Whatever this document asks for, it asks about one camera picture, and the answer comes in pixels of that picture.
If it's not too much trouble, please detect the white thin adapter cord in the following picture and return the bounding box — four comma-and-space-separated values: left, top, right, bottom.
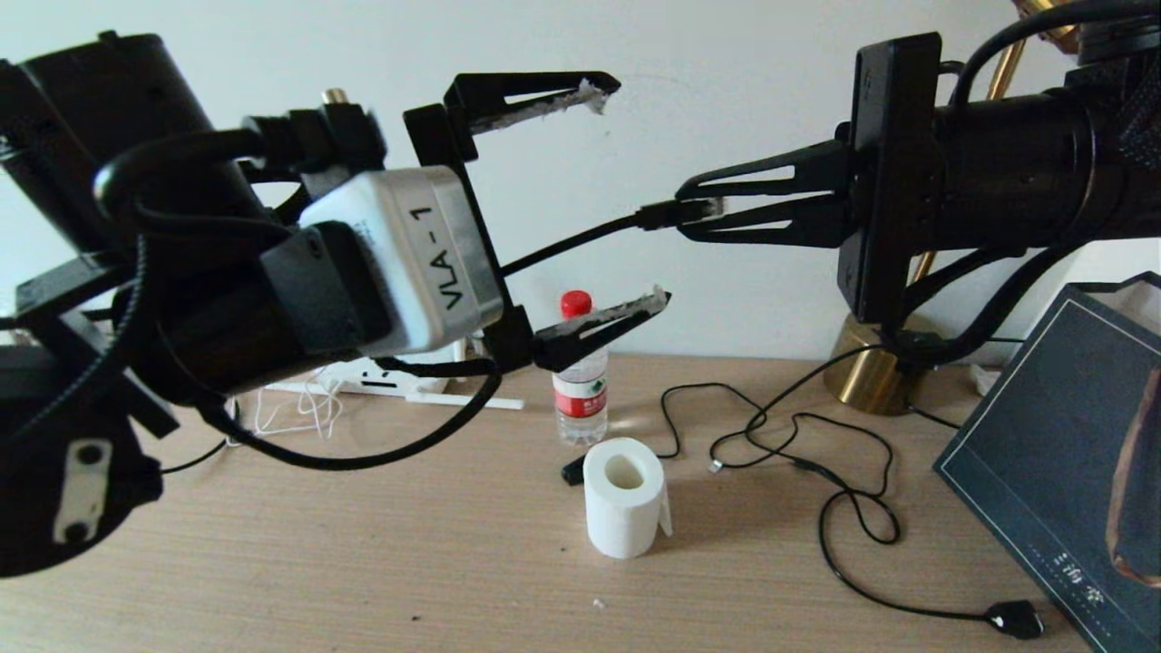
254, 372, 344, 443

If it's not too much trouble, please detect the white router with antennas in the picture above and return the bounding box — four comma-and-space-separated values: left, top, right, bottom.
263, 334, 525, 411

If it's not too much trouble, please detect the clear water bottle red cap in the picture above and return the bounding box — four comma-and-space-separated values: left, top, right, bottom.
551, 290, 609, 447

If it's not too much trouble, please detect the brass desk lamp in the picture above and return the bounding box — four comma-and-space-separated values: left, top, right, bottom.
821, 0, 1085, 416

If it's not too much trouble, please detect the black adapter on lamp base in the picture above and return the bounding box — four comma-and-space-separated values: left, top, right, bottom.
884, 330, 946, 368

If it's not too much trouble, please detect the white toilet paper roll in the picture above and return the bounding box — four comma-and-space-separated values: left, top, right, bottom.
582, 437, 673, 559

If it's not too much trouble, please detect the dark blue paper gift bag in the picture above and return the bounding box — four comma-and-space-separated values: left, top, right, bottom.
934, 272, 1161, 653

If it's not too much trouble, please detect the black USB cable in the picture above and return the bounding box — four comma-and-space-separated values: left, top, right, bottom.
561, 383, 894, 498

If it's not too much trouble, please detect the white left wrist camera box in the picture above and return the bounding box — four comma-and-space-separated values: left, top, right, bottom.
298, 166, 505, 357

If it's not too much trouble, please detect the thin black power cable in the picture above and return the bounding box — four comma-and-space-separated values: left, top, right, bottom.
902, 336, 1021, 431

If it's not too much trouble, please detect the black lamp power cord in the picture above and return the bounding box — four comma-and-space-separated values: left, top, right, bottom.
707, 343, 1044, 638

